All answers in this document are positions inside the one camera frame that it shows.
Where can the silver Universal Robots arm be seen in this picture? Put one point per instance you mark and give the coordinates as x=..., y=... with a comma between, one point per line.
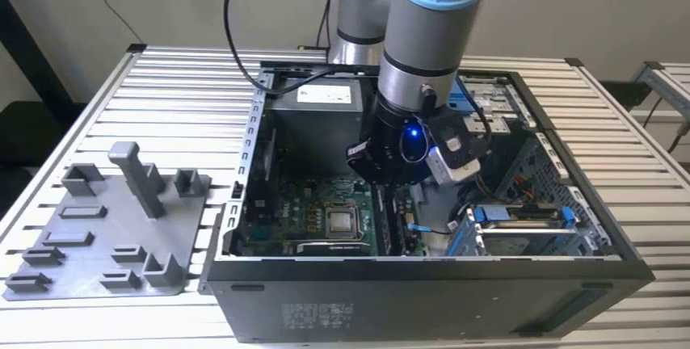
x=426, y=42

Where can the grey power supply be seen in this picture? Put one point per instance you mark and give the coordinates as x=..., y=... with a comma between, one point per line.
x=313, y=139

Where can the blue drive cage latch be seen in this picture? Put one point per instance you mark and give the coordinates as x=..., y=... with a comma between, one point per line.
x=460, y=100

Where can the silver CPU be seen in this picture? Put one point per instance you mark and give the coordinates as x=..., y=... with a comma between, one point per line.
x=341, y=221

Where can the green motherboard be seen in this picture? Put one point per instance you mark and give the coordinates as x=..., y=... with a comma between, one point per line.
x=302, y=207

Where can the black case fan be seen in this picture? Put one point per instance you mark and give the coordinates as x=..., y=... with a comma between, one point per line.
x=506, y=163

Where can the grey metal drive cage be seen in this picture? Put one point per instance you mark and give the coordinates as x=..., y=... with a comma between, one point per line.
x=498, y=98

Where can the blue disk carrier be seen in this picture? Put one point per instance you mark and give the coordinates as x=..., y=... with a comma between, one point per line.
x=490, y=215

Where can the black graphics card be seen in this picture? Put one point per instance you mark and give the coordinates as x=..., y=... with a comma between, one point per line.
x=334, y=248

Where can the black open PC case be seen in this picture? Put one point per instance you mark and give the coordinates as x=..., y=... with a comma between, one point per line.
x=377, y=304

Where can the black table corner cap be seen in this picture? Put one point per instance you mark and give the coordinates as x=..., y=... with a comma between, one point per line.
x=574, y=62
x=137, y=47

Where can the grey parts rack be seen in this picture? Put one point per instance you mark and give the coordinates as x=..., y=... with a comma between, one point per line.
x=125, y=236

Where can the slatted metal side table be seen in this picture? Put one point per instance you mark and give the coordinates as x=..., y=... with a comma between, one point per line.
x=669, y=82

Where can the black bulky floor object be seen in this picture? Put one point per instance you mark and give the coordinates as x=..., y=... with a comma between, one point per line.
x=33, y=131

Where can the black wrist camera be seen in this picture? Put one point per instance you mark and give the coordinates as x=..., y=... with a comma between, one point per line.
x=469, y=155

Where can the black slanted stand post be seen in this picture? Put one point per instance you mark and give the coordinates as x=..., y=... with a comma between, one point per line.
x=33, y=54

